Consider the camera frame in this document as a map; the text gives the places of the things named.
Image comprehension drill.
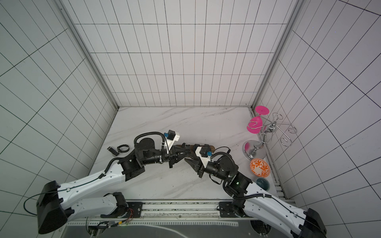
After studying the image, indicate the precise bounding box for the pink plastic wine glass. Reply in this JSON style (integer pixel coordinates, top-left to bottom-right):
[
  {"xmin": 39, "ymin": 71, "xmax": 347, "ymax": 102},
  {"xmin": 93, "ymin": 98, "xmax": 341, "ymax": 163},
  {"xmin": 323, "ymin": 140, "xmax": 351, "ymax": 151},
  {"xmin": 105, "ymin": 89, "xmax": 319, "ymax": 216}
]
[{"xmin": 247, "ymin": 106, "xmax": 269, "ymax": 134}]

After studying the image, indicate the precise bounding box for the silver wire glass rack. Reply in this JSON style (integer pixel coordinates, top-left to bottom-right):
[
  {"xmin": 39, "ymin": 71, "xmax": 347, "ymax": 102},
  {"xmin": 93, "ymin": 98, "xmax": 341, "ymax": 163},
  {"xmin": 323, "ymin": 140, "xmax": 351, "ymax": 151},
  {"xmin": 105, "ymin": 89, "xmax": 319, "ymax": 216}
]
[{"xmin": 243, "ymin": 113, "xmax": 298, "ymax": 160}]

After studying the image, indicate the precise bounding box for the black rectangular smart watch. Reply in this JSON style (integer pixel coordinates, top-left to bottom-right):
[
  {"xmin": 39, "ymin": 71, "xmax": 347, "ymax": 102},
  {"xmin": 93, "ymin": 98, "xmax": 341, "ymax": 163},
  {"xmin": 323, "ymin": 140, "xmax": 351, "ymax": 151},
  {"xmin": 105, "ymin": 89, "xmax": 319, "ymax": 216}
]
[{"xmin": 107, "ymin": 147, "xmax": 119, "ymax": 156}]

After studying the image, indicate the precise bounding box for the aluminium mounting rail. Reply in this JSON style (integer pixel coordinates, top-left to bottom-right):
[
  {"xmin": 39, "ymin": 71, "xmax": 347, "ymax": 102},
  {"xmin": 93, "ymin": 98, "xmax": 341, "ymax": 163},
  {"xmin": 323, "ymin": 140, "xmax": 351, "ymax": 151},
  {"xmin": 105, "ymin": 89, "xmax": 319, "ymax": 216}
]
[{"xmin": 61, "ymin": 198, "xmax": 300, "ymax": 222}]

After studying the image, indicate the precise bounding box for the black slim round watch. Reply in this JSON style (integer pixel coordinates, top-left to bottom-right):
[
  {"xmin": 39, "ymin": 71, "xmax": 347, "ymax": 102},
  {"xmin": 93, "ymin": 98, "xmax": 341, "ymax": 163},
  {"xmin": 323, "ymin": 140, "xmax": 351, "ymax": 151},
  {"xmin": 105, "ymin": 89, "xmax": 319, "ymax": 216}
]
[{"xmin": 117, "ymin": 144, "xmax": 130, "ymax": 153}]

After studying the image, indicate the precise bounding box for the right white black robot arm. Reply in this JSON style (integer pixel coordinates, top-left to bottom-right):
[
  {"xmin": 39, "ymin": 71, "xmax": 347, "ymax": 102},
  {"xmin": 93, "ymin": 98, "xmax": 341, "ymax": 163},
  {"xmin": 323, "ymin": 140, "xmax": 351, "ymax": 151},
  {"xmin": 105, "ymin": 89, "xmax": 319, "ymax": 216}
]
[{"xmin": 185, "ymin": 152, "xmax": 327, "ymax": 238}]

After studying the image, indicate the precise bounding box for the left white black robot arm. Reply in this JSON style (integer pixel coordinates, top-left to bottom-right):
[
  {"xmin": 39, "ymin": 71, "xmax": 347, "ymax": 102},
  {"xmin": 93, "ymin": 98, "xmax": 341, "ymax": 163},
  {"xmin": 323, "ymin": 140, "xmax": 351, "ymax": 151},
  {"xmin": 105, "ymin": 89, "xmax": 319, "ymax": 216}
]
[{"xmin": 36, "ymin": 138, "xmax": 200, "ymax": 234}]

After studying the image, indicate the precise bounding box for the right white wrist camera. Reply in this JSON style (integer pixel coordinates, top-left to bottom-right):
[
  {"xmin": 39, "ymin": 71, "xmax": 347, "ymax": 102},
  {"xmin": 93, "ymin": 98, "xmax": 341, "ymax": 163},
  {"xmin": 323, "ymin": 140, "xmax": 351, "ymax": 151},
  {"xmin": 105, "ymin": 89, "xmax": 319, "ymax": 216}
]
[{"xmin": 195, "ymin": 147, "xmax": 212, "ymax": 168}]

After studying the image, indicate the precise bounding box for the brown wooden watch stand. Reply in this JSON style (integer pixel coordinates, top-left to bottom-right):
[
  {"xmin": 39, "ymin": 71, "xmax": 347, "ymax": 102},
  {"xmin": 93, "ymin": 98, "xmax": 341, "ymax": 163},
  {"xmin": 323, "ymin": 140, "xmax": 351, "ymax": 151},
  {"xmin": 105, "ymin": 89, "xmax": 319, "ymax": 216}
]
[{"xmin": 194, "ymin": 144, "xmax": 216, "ymax": 153}]

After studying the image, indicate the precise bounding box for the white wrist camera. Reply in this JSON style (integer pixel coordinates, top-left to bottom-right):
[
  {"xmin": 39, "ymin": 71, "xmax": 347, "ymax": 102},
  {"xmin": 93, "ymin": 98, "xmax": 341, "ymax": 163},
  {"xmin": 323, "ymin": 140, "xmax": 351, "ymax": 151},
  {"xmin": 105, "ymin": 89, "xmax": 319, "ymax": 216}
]
[
  {"xmin": 195, "ymin": 147, "xmax": 212, "ymax": 168},
  {"xmin": 164, "ymin": 130, "xmax": 180, "ymax": 154}
]

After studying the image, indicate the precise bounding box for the orange patterned plate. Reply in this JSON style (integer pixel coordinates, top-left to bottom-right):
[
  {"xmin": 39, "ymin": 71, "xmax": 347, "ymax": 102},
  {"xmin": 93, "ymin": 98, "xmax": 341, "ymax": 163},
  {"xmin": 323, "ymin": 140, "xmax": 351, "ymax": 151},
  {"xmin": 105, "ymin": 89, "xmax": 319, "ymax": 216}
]
[{"xmin": 250, "ymin": 158, "xmax": 271, "ymax": 178}]

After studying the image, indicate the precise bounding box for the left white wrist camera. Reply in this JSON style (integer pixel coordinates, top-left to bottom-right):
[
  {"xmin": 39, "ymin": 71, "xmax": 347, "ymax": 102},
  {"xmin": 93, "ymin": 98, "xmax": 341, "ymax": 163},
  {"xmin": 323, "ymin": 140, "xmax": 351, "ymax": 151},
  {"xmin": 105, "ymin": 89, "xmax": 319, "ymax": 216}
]
[{"xmin": 164, "ymin": 130, "xmax": 180, "ymax": 154}]

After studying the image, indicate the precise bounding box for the grey blue cup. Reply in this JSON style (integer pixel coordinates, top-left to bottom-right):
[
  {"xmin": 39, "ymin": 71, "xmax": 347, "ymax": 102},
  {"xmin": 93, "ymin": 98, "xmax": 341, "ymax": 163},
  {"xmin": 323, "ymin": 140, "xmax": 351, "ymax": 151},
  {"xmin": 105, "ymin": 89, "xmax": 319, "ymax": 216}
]
[{"xmin": 256, "ymin": 178, "xmax": 270, "ymax": 191}]

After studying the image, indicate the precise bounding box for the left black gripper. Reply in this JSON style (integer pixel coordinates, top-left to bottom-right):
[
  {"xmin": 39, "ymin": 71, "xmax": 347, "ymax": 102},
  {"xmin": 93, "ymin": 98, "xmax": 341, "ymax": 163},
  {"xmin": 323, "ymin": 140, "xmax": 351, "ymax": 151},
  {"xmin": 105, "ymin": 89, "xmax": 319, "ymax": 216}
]
[{"xmin": 143, "ymin": 137, "xmax": 181, "ymax": 158}]

